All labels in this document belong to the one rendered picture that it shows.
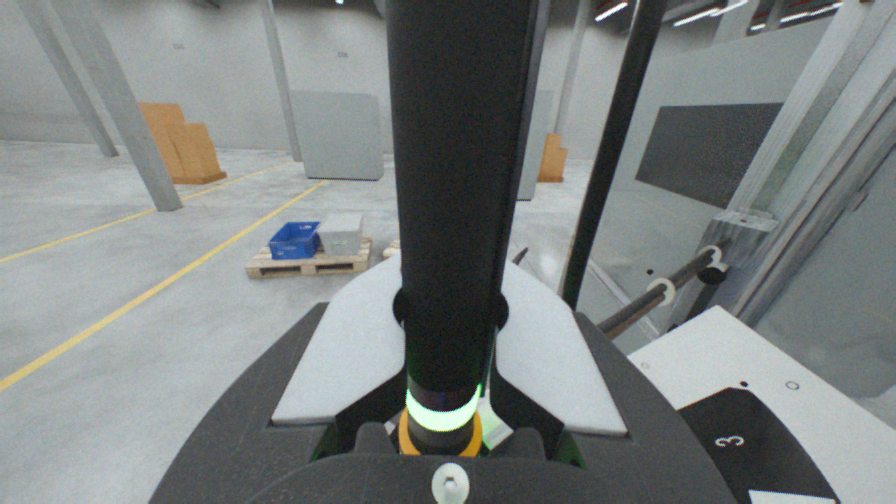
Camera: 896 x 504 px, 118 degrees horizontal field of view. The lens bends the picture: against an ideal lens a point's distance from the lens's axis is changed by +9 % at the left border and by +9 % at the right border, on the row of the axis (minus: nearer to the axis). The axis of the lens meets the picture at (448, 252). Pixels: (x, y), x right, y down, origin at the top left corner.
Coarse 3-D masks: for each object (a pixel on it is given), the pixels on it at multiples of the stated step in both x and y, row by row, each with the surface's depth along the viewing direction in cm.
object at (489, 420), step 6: (480, 408) 17; (486, 408) 17; (480, 414) 17; (486, 414) 17; (492, 414) 17; (486, 420) 17; (492, 420) 17; (498, 420) 17; (486, 426) 16; (492, 426) 16; (486, 432) 16
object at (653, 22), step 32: (640, 0) 10; (640, 32) 10; (640, 64) 10; (608, 128) 12; (608, 160) 12; (608, 192) 13; (576, 256) 15; (704, 256) 36; (576, 288) 16; (672, 288) 29; (608, 320) 24
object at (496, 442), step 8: (488, 392) 18; (480, 400) 18; (488, 400) 18; (504, 424) 17; (496, 432) 16; (504, 432) 16; (512, 432) 16; (488, 440) 16; (496, 440) 16; (504, 440) 16; (488, 448) 15; (496, 448) 16; (504, 448) 17; (480, 456) 17; (488, 456) 16; (496, 456) 16
